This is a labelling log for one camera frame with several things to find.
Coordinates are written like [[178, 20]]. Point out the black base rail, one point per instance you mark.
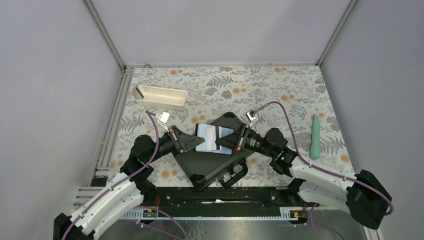
[[219, 202]]

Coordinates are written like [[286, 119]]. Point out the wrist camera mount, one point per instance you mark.
[[162, 119], [252, 117]]

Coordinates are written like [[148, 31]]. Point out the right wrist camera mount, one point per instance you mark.
[[252, 117]]

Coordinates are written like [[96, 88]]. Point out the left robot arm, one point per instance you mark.
[[126, 190]]

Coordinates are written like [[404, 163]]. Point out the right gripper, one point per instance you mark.
[[231, 140]]

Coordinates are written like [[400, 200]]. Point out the floral tablecloth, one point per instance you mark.
[[290, 97]]

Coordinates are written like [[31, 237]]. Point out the dark grey hard case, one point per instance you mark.
[[203, 169]]

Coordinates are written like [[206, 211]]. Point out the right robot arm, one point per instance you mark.
[[359, 194]]

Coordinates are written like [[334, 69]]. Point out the white plastic tray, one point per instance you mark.
[[162, 98]]

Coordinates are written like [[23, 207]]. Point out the mint green tube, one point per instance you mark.
[[315, 145]]

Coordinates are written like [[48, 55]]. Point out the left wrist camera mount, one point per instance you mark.
[[162, 119]]

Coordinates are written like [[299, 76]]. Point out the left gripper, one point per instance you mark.
[[176, 136]]

